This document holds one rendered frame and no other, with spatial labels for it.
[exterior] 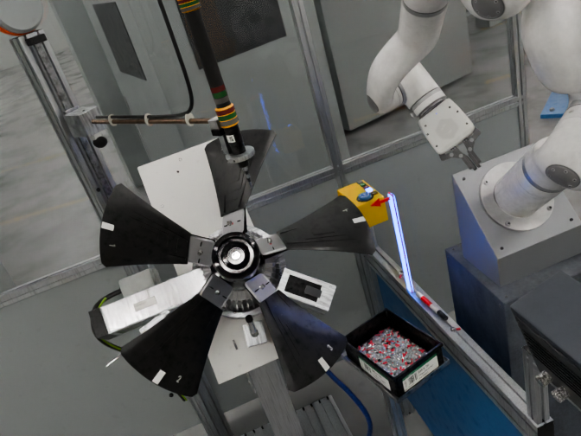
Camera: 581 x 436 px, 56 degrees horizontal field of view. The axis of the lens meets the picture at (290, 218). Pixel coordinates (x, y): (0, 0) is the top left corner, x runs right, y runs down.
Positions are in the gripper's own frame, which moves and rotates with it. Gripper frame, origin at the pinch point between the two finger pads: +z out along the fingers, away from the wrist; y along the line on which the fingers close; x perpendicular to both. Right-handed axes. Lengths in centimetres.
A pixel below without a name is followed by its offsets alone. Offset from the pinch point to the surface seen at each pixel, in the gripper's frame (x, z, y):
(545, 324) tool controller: -39.6, 29.8, -4.7
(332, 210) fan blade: 7.4, -11.7, -36.6
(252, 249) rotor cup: -14, -13, -53
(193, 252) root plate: -15, -22, -67
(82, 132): -6, -73, -82
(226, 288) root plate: -13, -9, -65
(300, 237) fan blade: -3.9, -9.6, -44.4
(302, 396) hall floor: 95, 37, -126
